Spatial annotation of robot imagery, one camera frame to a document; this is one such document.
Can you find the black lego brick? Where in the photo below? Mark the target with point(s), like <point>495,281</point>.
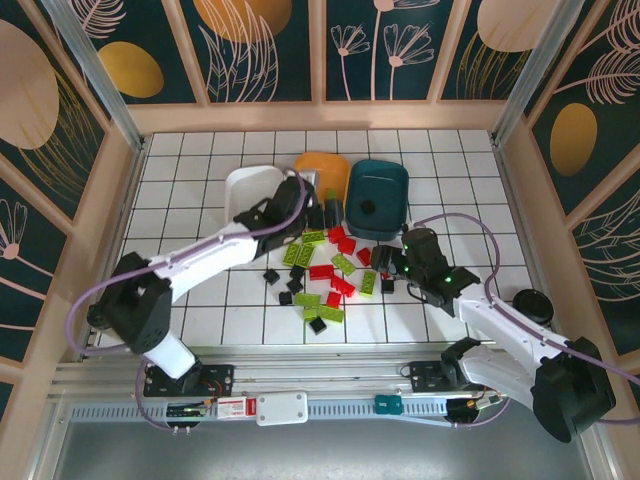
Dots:
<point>296,271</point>
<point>369,206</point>
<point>318,326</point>
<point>285,298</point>
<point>294,286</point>
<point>388,286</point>
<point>271,276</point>

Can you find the small teal box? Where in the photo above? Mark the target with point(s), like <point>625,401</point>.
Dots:
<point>388,405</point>

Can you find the orange plastic container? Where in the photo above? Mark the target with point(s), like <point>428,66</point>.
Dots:
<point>330,167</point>

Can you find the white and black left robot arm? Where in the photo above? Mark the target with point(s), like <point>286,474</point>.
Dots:
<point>200,255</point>

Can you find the red and white labelled box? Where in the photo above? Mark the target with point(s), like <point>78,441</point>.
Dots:
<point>235,407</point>

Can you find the teal plastic container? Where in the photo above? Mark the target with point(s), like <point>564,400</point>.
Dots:
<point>380,185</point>

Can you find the black round object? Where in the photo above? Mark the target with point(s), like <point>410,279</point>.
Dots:
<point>532,305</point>

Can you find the white plastic container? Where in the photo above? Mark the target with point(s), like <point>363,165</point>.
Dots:
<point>245,182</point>

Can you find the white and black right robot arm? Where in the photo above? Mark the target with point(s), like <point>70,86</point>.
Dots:
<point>500,320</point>

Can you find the green lego brick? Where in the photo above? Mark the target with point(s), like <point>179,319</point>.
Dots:
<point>290,254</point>
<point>369,283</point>
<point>331,314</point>
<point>344,263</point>
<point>307,299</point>
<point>312,237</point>
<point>310,315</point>
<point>305,255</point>

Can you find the aluminium frame post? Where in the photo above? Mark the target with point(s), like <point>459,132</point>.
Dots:
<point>100,80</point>
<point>535,65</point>

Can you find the white plastic box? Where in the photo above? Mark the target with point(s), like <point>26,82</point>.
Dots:
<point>281,408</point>

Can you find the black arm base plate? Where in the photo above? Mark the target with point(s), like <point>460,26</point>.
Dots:
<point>220,380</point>
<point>425,377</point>

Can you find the aluminium mounting rail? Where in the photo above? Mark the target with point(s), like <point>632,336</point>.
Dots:
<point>310,372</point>

